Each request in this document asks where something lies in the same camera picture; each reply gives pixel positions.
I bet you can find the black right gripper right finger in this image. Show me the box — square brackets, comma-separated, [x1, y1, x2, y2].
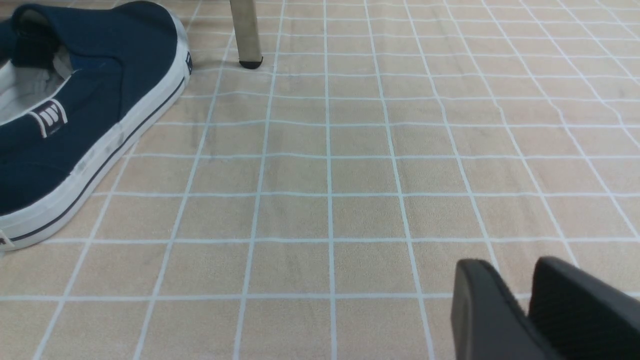
[528, 256, 640, 360]

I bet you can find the metal shoe rack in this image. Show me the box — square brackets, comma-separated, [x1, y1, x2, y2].
[230, 0, 264, 69]

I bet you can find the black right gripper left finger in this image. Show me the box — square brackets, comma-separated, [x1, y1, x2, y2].
[450, 259, 562, 360]

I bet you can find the right navy slip-on shoe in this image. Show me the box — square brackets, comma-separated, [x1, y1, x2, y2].
[0, 0, 193, 252]

